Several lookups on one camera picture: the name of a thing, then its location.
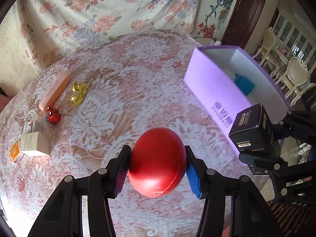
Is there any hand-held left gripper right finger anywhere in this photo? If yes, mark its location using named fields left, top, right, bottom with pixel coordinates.
left=184, top=145, right=282, bottom=237

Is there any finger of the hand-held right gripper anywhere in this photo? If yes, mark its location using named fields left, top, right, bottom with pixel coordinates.
left=272, top=111, right=316, bottom=141
left=238, top=153, right=287, bottom=176

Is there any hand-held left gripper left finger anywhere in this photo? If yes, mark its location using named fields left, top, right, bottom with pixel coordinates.
left=28, top=145, right=132, bottom=237

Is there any black box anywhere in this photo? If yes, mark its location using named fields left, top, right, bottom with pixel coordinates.
left=228, top=104, right=282, bottom=158

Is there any red ball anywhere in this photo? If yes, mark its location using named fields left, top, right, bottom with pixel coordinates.
left=128, top=127, right=187, bottom=198

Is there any blue plastic toy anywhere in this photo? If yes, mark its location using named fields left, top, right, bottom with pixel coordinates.
left=234, top=73, right=256, bottom=95

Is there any red toy car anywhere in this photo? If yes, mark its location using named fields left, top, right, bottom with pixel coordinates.
left=45, top=107, right=61, bottom=124

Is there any purple box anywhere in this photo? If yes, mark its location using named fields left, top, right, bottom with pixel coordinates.
left=184, top=45, right=293, bottom=153

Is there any white medicine box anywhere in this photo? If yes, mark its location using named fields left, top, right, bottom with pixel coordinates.
left=24, top=120, right=43, bottom=135

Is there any striped rug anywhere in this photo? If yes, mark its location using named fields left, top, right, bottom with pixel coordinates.
left=267, top=200, right=316, bottom=237

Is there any white ornate chair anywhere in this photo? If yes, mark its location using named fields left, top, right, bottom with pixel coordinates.
left=252, top=27, right=277, bottom=62
left=274, top=57, right=316, bottom=99

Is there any gold ornament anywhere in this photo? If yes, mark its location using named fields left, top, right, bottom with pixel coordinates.
left=70, top=82, right=88, bottom=108

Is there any beige box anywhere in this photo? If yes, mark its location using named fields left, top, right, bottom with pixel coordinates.
left=20, top=131, right=50, bottom=157

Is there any pink case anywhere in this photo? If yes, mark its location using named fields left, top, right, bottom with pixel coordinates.
left=39, top=73, right=72, bottom=111

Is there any blue and white box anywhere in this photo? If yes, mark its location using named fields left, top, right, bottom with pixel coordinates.
left=10, top=141, right=21, bottom=165

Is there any flower and bird painting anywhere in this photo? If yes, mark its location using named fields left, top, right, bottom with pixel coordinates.
left=193, top=0, right=237, bottom=42

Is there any dark wooden door frame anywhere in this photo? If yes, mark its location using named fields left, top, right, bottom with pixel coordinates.
left=221, top=0, right=272, bottom=47

